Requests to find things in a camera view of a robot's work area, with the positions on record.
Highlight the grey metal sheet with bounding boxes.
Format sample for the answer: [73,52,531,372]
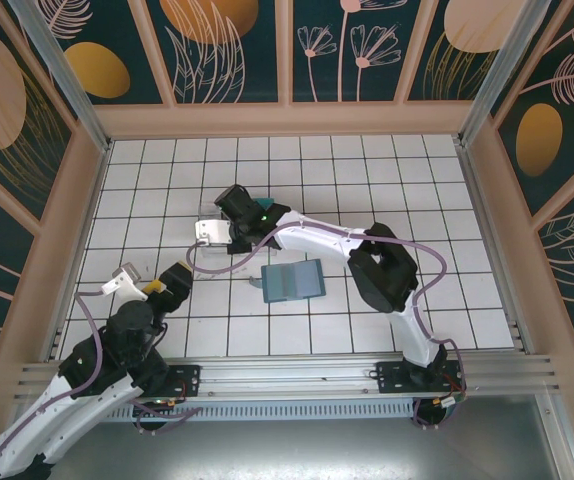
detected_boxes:
[0,394,574,480]

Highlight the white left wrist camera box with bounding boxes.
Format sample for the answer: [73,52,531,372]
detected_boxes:
[102,263,144,302]

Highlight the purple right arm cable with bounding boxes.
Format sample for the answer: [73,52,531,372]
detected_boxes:
[188,219,469,430]

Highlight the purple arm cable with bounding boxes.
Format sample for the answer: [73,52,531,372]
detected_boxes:
[188,219,469,430]
[0,292,203,480]

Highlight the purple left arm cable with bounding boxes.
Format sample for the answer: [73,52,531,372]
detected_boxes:
[0,292,203,480]

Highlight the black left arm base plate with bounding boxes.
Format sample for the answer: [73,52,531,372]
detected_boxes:
[110,364,202,397]

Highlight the yellow power connector wires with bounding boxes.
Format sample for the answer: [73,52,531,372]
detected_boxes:
[431,372,469,410]
[164,378,189,406]

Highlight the aluminium table edge rail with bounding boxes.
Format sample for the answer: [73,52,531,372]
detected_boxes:
[454,137,536,354]
[42,139,114,364]

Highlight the wall panel orange circle leaves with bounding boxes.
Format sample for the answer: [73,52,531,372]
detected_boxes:
[144,0,288,106]

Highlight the aluminium front mounting rail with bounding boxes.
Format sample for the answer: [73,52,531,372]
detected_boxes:
[14,354,558,401]

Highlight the slotted grey cable duct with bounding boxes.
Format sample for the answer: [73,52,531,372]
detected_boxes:
[101,402,416,422]

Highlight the wall panel pink flowers print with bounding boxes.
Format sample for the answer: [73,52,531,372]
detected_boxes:
[291,0,408,105]

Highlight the wall panel small yellow oval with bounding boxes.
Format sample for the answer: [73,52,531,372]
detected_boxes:
[46,0,164,106]

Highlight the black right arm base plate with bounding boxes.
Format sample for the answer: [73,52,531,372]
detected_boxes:
[375,360,468,394]

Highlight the aluminium corner post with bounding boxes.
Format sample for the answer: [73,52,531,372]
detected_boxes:
[9,0,113,154]
[455,0,554,147]

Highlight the wall panel pink circle print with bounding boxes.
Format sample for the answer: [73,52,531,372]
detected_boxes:
[406,0,503,104]

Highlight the wall panel oval and fern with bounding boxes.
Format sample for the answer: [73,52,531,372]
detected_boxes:
[494,0,574,217]

